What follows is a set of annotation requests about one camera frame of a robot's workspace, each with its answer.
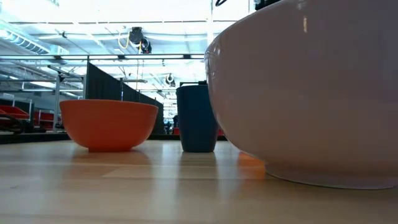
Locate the large pale glossy bowl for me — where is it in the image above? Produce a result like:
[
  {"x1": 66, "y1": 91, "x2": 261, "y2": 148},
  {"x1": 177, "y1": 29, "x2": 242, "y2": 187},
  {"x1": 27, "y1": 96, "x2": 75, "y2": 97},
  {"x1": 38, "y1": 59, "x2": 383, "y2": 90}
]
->
[{"x1": 203, "y1": 0, "x2": 398, "y2": 190}]

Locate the dark blue plastic cup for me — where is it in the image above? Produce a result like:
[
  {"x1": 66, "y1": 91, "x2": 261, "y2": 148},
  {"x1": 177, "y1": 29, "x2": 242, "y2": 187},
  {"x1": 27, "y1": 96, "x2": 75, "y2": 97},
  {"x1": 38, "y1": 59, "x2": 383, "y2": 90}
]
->
[{"x1": 175, "y1": 84, "x2": 220, "y2": 154}]

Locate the large orange bowl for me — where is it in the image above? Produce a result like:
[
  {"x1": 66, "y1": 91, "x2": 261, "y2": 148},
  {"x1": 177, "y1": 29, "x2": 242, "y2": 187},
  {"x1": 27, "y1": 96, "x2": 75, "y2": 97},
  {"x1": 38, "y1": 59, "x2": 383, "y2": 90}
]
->
[{"x1": 59, "y1": 98, "x2": 160, "y2": 154}]

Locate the long ceiling light strip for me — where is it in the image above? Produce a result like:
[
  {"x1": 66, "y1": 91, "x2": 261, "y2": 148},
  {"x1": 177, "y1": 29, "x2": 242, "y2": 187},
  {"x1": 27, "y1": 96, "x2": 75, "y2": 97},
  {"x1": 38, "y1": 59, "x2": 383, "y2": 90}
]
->
[{"x1": 0, "y1": 54, "x2": 205, "y2": 61}]

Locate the low red bin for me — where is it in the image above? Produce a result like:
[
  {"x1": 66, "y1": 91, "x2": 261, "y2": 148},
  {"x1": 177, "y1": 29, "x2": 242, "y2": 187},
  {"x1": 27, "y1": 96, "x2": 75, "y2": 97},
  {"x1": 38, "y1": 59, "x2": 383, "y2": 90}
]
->
[{"x1": 172, "y1": 127, "x2": 225, "y2": 137}]

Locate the black partition panel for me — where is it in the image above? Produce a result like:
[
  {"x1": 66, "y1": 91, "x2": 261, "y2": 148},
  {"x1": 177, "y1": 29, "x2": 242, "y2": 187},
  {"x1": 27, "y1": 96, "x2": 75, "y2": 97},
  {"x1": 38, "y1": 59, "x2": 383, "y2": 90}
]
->
[{"x1": 85, "y1": 61, "x2": 165, "y2": 136}]

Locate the grey metal rack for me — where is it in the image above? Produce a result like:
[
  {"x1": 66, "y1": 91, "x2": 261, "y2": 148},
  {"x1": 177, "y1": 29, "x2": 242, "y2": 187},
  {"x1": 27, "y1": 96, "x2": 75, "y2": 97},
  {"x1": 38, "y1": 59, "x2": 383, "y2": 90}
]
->
[{"x1": 0, "y1": 63, "x2": 86, "y2": 134}]

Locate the red storage bin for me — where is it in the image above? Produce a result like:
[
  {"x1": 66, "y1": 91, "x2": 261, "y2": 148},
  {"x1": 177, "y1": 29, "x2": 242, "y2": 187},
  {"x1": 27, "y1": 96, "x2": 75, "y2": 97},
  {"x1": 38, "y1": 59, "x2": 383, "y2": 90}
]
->
[
  {"x1": 0, "y1": 105, "x2": 30, "y2": 121},
  {"x1": 32, "y1": 110, "x2": 62, "y2": 130}
]

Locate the dark floor equipment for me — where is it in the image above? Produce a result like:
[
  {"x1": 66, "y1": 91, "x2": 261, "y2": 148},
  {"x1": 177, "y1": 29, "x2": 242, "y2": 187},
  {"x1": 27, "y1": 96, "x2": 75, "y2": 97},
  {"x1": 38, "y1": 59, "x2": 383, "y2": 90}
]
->
[{"x1": 0, "y1": 113, "x2": 35, "y2": 135}]

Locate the black ceiling cord reel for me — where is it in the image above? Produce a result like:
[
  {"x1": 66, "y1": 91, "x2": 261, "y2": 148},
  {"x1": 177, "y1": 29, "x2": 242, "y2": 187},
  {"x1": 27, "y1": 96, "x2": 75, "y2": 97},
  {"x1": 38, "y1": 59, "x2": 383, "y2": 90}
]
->
[
  {"x1": 164, "y1": 73, "x2": 177, "y2": 88},
  {"x1": 139, "y1": 37, "x2": 153, "y2": 55},
  {"x1": 129, "y1": 26, "x2": 144, "y2": 45}
]

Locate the short yellow hanging cable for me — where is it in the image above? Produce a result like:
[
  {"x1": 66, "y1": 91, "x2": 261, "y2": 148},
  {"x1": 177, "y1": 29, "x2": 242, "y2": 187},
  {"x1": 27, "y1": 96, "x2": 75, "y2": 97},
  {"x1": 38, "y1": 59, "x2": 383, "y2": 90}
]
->
[{"x1": 117, "y1": 30, "x2": 131, "y2": 50}]

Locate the black metal rig frame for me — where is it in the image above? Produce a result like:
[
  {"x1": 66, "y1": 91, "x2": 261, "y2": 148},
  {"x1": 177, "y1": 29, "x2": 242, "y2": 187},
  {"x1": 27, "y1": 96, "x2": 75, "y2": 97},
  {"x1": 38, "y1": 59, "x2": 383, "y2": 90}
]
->
[{"x1": 0, "y1": 133, "x2": 228, "y2": 146}]

